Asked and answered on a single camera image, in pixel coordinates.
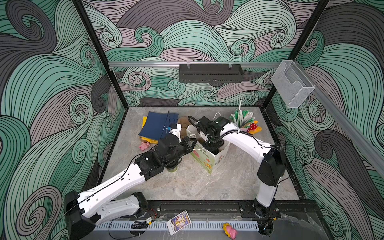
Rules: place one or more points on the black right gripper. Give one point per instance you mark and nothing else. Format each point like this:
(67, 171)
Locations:
(206, 146)

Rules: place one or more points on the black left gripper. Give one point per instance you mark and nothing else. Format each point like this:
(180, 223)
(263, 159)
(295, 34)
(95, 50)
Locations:
(188, 148)

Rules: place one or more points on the white paper takeout bag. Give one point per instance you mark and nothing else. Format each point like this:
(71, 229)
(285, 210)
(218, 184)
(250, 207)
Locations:
(205, 158)

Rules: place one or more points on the green paper coffee cup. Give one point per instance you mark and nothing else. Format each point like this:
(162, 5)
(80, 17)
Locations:
(172, 170)

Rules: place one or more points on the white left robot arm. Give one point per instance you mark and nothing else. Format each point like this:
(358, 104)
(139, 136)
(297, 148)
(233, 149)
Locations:
(85, 210)

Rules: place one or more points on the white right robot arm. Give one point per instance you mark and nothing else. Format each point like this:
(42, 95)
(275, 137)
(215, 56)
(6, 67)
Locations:
(272, 162)

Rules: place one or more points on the brown cup sleeve pile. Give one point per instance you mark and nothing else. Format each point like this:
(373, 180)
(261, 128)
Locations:
(184, 122)

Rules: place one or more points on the navy blue napkin stack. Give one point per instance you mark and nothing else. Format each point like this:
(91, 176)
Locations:
(166, 121)

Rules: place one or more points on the wrapped straws bundle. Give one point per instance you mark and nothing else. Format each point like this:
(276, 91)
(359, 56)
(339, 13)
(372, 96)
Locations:
(242, 118)

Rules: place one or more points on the red yellow plush toy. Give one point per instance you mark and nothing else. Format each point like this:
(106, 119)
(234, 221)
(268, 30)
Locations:
(254, 128)

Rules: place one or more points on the pink squishy toy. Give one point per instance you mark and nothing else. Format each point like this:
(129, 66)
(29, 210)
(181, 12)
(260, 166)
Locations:
(144, 146)

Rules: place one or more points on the colourful picture card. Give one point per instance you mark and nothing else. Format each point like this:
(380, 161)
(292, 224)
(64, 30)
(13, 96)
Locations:
(179, 222)

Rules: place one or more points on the pink yellow toy figure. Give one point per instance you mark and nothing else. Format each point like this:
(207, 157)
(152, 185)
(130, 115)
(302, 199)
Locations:
(230, 231)

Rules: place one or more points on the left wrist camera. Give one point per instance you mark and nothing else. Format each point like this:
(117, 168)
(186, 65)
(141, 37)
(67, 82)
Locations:
(175, 129)

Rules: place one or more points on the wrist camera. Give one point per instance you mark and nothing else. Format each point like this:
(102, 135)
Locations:
(175, 129)
(204, 129)

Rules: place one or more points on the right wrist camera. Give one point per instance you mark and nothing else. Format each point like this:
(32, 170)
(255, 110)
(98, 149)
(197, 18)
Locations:
(204, 129)

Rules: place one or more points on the black wall shelf tray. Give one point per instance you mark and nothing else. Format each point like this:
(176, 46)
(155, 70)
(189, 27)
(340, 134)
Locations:
(210, 74)

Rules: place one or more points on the aluminium wall rail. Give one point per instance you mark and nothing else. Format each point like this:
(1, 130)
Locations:
(152, 64)

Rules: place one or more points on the clear acrylic wall holder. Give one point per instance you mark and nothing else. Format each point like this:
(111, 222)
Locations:
(292, 83)

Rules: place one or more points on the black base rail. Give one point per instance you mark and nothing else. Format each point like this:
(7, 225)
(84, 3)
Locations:
(244, 208)

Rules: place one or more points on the black corner frame post left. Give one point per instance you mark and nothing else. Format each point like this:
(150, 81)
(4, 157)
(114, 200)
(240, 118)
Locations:
(100, 52)

